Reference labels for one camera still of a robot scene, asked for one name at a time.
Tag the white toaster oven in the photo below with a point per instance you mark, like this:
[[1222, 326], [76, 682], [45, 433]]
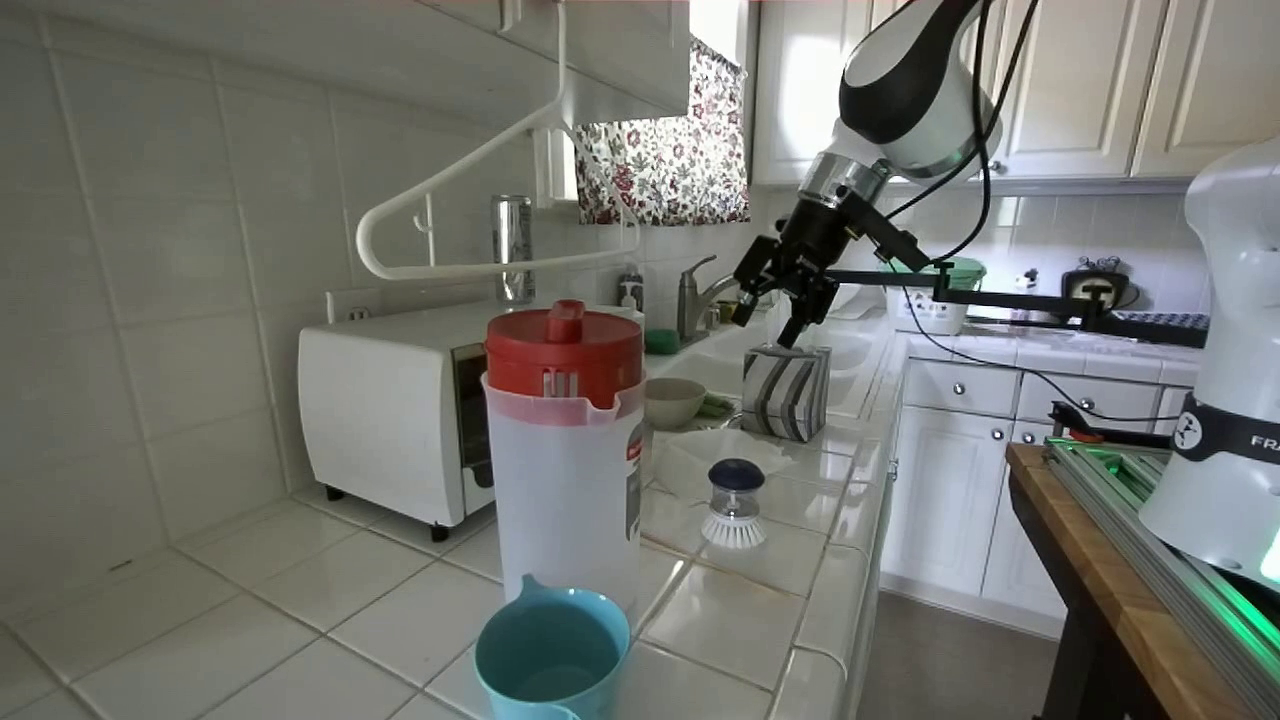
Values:
[[380, 410]]

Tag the white wall cabinet door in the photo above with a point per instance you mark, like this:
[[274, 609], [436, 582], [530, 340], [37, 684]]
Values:
[[1080, 100], [800, 90], [1215, 90]]

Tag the beige bowl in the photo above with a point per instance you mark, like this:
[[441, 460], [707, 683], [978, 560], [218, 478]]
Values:
[[674, 400]]

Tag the white base cabinet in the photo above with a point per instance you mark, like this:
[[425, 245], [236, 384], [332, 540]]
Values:
[[950, 500]]

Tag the silver drink can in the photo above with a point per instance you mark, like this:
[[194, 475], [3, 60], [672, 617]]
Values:
[[513, 250]]

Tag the floral curtain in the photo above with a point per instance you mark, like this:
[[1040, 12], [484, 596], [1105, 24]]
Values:
[[670, 160]]

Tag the white sink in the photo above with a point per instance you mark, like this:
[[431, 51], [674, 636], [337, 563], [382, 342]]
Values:
[[850, 355]]

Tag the white basket with green lid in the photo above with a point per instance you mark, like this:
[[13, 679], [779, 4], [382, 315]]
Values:
[[935, 305]]

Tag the window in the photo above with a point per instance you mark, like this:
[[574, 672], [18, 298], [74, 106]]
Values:
[[718, 25]]

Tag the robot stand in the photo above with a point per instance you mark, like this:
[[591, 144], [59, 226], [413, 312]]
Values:
[[1090, 540]]

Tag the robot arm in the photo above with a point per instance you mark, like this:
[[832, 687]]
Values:
[[915, 90]]

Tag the dish brush with blue knob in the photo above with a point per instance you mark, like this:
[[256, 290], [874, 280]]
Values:
[[735, 505]]

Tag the white plastic hanger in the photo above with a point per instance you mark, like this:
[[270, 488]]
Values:
[[470, 165]]

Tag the white base cabinet door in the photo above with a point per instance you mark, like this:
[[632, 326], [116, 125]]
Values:
[[945, 500], [1015, 540]]

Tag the camera on mount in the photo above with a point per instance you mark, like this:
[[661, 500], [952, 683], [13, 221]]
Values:
[[1090, 290]]

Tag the striped tissue box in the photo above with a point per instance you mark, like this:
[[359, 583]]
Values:
[[785, 395]]

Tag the white overhead cabinet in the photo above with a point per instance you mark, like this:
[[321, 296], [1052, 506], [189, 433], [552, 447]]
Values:
[[400, 50]]

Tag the clear pitcher with red lid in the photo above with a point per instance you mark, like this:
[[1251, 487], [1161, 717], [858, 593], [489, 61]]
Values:
[[565, 470]]

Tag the white wall cabinet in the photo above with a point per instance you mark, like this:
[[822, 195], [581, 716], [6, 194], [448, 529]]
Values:
[[1080, 100]]

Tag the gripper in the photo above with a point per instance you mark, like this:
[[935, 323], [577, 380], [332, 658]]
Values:
[[815, 235]]

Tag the black tray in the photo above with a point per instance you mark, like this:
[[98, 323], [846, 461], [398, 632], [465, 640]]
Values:
[[1165, 328]]

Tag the wall socket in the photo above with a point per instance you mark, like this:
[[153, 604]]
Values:
[[352, 306]]

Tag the green sponge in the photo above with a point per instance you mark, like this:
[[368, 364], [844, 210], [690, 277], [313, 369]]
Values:
[[662, 341]]

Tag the silver tap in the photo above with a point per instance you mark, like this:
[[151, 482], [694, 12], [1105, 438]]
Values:
[[692, 295]]

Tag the light blue plastic cup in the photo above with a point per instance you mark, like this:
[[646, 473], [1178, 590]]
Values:
[[550, 650]]

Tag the white drawer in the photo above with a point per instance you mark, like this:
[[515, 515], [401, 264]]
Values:
[[1120, 398], [940, 385]]

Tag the black clamp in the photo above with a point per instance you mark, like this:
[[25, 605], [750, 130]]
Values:
[[1085, 420]]

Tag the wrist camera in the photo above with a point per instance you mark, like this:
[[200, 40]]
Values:
[[895, 238]]

